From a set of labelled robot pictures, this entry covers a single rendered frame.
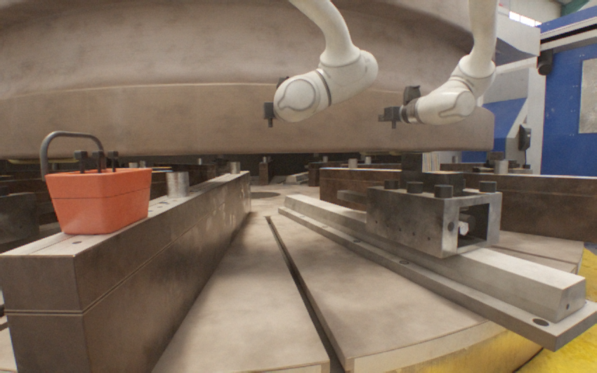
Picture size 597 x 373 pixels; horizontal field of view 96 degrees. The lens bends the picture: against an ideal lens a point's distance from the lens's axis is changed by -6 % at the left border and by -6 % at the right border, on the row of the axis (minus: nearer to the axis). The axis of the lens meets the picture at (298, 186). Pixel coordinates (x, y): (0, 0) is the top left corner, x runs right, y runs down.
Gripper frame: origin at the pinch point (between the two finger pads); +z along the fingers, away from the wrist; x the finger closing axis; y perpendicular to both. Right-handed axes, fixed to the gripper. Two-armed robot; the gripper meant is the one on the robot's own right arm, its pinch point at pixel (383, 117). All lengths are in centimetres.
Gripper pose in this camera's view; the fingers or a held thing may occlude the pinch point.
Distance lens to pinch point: 122.7
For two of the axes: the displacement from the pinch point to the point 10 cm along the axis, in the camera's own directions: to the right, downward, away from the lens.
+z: -3.6, -1.0, 9.3
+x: 9.3, -0.6, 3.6
